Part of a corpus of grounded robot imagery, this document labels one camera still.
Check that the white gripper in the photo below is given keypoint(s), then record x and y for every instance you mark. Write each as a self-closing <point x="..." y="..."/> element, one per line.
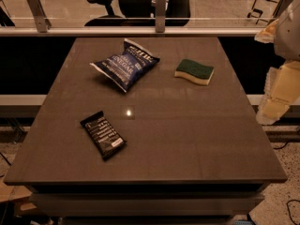
<point x="288" y="37"/>

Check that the green and yellow sponge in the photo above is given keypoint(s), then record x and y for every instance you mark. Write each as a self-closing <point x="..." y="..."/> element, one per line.
<point x="194" y="72"/>

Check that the brown table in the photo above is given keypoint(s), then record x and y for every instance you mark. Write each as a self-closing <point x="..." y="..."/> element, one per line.
<point x="192" y="150"/>

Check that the blue vinegar chips bag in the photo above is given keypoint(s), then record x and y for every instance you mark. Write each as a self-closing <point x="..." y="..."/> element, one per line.
<point x="128" y="67"/>

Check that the black office chair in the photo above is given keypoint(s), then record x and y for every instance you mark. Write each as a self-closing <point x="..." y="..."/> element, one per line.
<point x="141" y="13"/>

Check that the black snack bar wrapper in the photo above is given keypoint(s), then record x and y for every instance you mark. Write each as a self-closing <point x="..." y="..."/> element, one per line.
<point x="107" y="140"/>

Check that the yellow frame cart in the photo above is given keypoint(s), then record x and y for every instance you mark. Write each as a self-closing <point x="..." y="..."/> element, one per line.
<point x="263" y="9"/>

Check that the right metal railing bracket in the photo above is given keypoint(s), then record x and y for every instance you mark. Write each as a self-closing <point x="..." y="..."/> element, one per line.
<point x="281" y="6"/>

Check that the metal railing bracket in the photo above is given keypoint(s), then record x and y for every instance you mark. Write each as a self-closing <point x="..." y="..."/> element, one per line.
<point x="281" y="6"/>
<point x="42" y="23"/>
<point x="160" y="15"/>

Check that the middle metal railing bracket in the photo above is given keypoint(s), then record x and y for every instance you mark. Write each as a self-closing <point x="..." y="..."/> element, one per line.
<point x="160" y="15"/>

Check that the left metal railing bracket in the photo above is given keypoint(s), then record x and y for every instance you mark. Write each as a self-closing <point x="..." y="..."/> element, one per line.
<point x="42" y="23"/>

